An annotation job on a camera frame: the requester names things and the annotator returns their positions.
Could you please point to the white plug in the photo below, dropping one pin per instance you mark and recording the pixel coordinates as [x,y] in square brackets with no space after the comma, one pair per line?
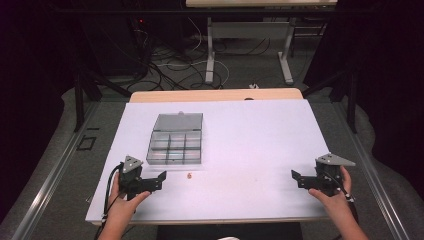
[254,86]

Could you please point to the dark equipment with red light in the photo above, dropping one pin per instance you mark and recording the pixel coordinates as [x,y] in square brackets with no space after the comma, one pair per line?
[141,21]

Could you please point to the person's left hand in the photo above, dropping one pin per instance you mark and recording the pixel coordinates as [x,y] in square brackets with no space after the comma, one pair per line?
[121,208]

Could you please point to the black metal crossbar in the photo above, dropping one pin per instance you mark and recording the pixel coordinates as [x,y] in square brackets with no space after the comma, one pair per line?
[166,11]

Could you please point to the black metal stand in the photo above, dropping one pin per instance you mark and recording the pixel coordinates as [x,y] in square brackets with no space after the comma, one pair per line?
[79,100]
[351,100]

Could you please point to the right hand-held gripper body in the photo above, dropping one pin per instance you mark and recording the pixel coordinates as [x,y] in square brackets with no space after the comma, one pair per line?
[328,178]

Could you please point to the person's dark clothing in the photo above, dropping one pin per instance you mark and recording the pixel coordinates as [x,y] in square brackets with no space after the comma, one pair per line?
[233,230]

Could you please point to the white-framed desk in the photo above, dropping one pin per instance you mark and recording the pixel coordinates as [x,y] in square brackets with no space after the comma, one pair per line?
[248,30]

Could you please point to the small orange piece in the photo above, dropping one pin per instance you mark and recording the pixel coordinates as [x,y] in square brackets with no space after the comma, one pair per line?
[189,175]

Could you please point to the aluminium floor rail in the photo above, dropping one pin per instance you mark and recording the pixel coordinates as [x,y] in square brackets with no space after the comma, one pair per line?
[50,183]
[376,180]

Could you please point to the clear plastic compartment box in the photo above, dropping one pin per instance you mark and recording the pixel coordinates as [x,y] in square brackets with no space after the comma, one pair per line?
[176,143]

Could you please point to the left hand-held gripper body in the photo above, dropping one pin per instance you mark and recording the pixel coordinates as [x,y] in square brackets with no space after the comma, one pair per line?
[130,181]

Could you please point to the person's right hand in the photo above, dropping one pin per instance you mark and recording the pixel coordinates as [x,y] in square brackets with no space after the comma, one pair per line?
[336,203]

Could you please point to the white table mat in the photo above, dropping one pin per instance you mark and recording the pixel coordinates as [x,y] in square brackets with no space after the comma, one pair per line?
[253,150]

